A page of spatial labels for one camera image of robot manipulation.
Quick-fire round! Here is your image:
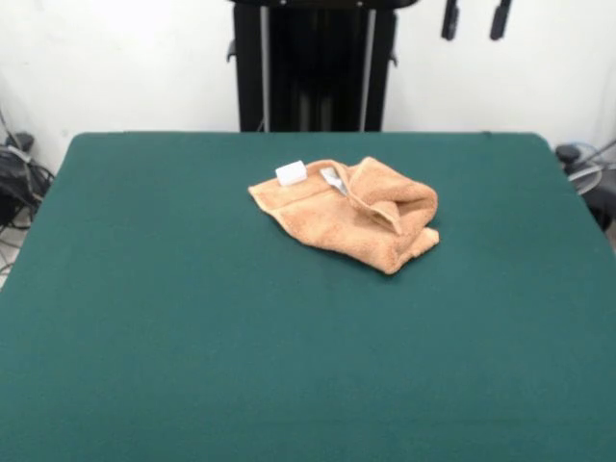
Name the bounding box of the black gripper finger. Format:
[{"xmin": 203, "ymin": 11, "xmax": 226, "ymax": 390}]
[
  {"xmin": 489, "ymin": 0, "xmax": 513, "ymax": 41},
  {"xmin": 441, "ymin": 0, "xmax": 459, "ymax": 41}
]

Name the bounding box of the tan terry towel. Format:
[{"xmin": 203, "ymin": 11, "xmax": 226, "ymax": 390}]
[{"xmin": 247, "ymin": 156, "xmax": 442, "ymax": 276}]

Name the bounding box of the dark green tablecloth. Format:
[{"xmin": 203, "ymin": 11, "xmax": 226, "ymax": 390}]
[{"xmin": 0, "ymin": 132, "xmax": 616, "ymax": 462}]

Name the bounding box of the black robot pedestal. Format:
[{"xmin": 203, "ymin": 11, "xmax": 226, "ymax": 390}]
[{"xmin": 224, "ymin": 0, "xmax": 420, "ymax": 134}]

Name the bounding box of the dark stand with grey cables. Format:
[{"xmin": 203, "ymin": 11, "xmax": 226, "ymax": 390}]
[{"xmin": 555, "ymin": 141, "xmax": 616, "ymax": 235}]

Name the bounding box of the black equipment with cables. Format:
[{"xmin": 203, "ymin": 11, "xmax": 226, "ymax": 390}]
[{"xmin": 0, "ymin": 132, "xmax": 55, "ymax": 232}]

